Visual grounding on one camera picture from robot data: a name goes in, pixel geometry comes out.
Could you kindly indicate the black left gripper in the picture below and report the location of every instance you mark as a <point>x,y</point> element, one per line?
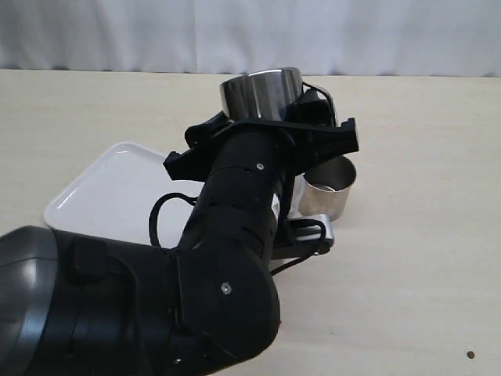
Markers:
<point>313,132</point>

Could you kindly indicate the steel mug with kibble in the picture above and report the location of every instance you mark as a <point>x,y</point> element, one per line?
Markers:
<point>327,187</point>
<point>278,94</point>

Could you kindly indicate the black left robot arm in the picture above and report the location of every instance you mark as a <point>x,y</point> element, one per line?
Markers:
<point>72,304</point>

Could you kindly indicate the white plastic tray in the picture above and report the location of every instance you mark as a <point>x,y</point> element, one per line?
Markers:
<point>113,197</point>

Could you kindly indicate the white backdrop curtain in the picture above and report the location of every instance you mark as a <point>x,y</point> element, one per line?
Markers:
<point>424,38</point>

